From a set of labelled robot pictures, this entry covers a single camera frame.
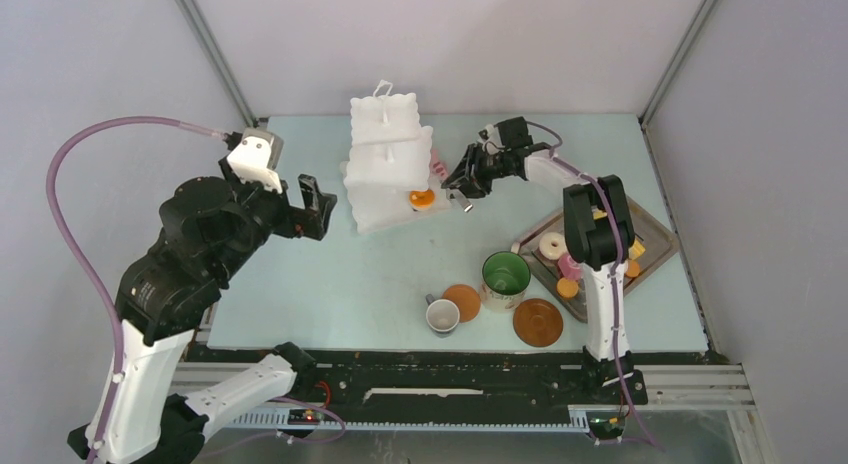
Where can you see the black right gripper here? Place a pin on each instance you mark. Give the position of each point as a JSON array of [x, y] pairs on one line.
[[471, 184]]

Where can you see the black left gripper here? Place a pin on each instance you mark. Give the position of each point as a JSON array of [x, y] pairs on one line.
[[297, 219]]

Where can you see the pink-tipped metal tongs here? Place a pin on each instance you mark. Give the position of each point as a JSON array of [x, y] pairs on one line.
[[439, 170]]

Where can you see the orange glazed donut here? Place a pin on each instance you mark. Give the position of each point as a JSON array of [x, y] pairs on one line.
[[421, 200]]

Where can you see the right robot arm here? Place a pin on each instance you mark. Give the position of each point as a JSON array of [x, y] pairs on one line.
[[598, 229]]

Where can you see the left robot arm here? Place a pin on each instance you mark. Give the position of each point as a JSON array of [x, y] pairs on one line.
[[211, 227]]

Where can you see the white three-tier dessert stand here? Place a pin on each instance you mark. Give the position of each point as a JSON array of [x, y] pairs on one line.
[[389, 157]]

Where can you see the large floral green-inside mug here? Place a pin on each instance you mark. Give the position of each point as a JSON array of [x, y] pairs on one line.
[[505, 279]]

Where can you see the white glazed donut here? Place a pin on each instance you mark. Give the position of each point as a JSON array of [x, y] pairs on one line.
[[552, 246]]

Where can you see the small wooden coaster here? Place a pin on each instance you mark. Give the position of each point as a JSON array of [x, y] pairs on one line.
[[467, 300]]

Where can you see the small white grey cup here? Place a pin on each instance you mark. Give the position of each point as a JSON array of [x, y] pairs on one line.
[[442, 316]]

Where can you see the round biscuit front left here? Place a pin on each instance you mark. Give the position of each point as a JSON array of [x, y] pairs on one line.
[[567, 288]]

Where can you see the round biscuit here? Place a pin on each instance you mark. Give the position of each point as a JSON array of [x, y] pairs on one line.
[[633, 270], [567, 288]]

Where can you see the large wooden coaster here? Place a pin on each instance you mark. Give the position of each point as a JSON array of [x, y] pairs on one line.
[[538, 323]]

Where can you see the yellow layered cake slice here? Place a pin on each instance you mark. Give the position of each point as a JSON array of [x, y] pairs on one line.
[[636, 250]]

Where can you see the round biscuit right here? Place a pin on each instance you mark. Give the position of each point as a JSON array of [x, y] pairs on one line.
[[633, 270]]

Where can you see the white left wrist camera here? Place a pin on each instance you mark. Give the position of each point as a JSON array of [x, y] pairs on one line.
[[255, 157]]

